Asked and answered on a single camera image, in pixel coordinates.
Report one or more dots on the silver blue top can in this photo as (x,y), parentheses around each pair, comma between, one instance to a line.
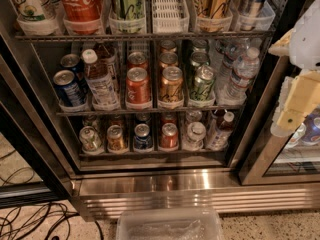
(249,11)

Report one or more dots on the orange top shelf can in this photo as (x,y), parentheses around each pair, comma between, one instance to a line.
(211,13)

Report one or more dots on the red rear cola can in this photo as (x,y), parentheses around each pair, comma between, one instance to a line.
(137,59)

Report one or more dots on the orange bottom front can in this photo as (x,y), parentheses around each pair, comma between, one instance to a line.
(115,138)

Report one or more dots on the green drink can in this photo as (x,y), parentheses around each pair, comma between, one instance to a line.
(202,83)
(196,60)
(200,45)

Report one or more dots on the blue rear soda can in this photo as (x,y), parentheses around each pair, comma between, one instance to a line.
(74,63)

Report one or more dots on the orange drink can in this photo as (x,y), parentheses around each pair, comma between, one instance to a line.
(171,85)
(167,59)
(167,46)

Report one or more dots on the orange middle drink can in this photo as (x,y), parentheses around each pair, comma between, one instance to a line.
(167,59)

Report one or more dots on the clear plastic bin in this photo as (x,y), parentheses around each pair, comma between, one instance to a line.
(170,224)

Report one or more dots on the red bottom front can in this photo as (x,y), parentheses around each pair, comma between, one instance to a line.
(169,136)

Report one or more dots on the red coca cola can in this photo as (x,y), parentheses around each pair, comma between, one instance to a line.
(83,12)

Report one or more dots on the green rear drink can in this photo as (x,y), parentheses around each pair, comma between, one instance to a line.
(200,45)

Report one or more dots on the rear clear water bottle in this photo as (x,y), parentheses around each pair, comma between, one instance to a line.
(231,49)

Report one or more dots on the blue bottom front can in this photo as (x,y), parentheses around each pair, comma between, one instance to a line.
(142,137)

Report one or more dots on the orange rear drink can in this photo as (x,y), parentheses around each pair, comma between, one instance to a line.
(167,46)

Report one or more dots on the brown bottle behind front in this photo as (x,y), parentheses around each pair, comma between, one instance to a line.
(107,55)

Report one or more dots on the purple can behind glass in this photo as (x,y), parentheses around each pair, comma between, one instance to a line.
(312,133)

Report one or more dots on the brown bottom bottle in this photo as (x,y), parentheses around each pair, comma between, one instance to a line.
(220,127)

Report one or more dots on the green middle drink can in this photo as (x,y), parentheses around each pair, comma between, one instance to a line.
(196,60)

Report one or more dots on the clear water bottle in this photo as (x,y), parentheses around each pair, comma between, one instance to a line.
(245,69)
(231,49)

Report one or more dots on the orange front drink can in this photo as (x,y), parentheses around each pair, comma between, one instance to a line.
(171,85)

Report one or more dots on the green front drink can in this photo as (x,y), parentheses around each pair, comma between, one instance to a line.
(202,83)

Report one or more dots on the clear bottom bottle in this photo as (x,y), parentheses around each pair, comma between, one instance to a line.
(193,139)

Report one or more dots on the blue front soda can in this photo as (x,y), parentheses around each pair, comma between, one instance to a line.
(68,89)

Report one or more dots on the front clear water bottle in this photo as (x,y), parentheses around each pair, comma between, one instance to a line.
(245,69)

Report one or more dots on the brown drink plastic bottle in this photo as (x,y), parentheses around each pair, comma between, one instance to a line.
(99,80)

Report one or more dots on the red front cola can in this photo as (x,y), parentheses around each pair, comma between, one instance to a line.
(137,86)

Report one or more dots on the white 7up can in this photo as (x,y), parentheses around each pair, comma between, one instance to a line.
(35,10)

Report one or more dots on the blue soda can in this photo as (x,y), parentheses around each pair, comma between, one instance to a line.
(74,63)
(68,89)

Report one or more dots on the empty white plastic tray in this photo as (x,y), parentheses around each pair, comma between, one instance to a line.
(170,16)

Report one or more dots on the stainless steel fridge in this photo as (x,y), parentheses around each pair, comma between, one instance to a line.
(256,171)

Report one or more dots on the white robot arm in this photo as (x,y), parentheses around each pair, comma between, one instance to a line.
(299,95)

